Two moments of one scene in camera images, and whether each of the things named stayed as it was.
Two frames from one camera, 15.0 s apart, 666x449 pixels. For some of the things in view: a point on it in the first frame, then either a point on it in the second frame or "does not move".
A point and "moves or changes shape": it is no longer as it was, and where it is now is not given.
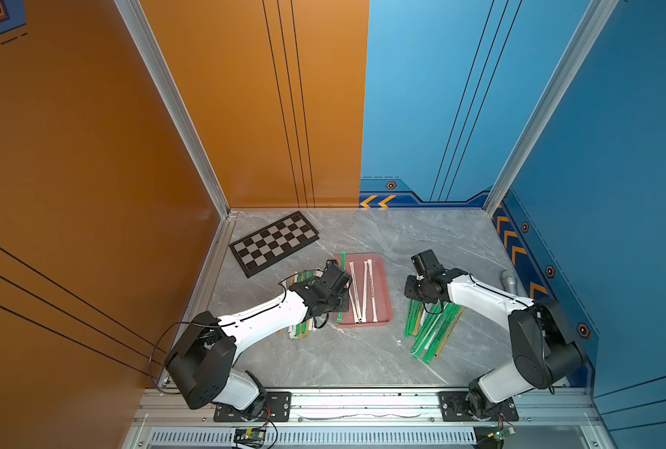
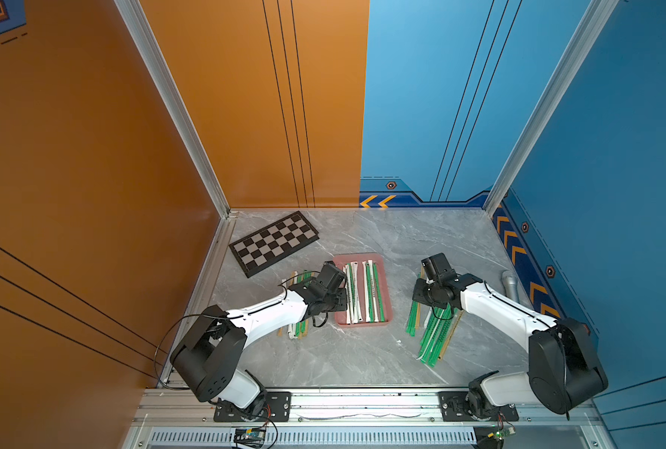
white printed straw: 354,279 does not move
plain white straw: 365,286 does not move
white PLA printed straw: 370,272 moves or changes shape
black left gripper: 345,300 does not move
